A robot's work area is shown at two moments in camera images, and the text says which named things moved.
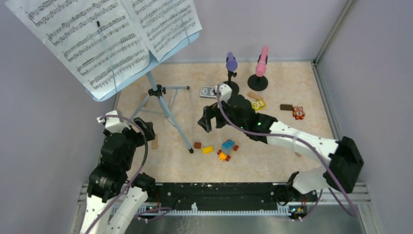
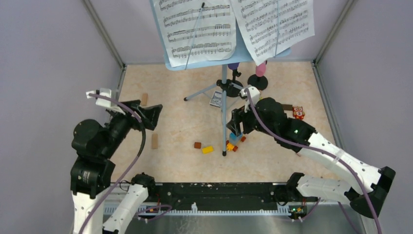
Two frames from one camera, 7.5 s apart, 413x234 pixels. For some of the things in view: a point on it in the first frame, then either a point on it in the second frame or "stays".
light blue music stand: [155, 90] → [223, 87]
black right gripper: [205, 121] → [235, 126]
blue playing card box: [207, 91] → [216, 99]
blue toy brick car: [226, 147] → [234, 140]
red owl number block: [298, 112] stays
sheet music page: [98, 39] → [197, 30]
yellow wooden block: [207, 150] stays
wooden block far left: [143, 96] stays
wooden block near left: [154, 143] stays
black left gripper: [147, 128] → [150, 115]
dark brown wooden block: [286, 107] stays
